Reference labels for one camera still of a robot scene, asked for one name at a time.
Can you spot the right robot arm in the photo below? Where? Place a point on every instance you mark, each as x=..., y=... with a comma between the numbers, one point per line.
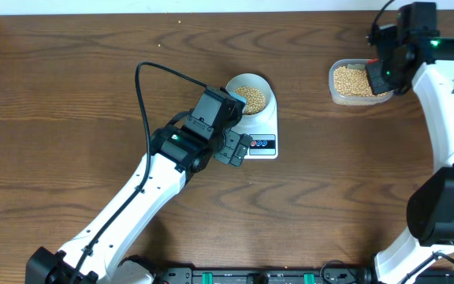
x=429, y=234

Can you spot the red plastic measuring scoop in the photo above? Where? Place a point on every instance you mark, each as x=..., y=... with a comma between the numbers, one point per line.
x=373, y=61

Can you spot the soybeans in bowl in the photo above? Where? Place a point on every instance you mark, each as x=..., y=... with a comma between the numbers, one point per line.
x=255, y=99

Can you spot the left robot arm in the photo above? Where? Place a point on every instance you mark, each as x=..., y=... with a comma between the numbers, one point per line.
x=176, y=151

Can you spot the soybeans pile in container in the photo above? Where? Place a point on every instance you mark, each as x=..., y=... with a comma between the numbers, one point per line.
x=352, y=82

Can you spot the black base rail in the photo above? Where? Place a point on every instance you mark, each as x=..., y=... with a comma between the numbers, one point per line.
x=185, y=275

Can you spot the white digital kitchen scale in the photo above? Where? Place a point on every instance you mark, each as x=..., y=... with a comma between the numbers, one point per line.
x=264, y=133

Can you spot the light blue round bowl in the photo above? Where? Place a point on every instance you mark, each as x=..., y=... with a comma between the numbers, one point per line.
x=255, y=81

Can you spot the clear plastic container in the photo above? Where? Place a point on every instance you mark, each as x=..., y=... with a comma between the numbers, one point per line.
x=353, y=100

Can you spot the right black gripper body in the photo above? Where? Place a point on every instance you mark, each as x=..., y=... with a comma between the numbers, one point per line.
x=383, y=77

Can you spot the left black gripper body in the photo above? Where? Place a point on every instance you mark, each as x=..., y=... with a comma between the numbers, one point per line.
x=230, y=150

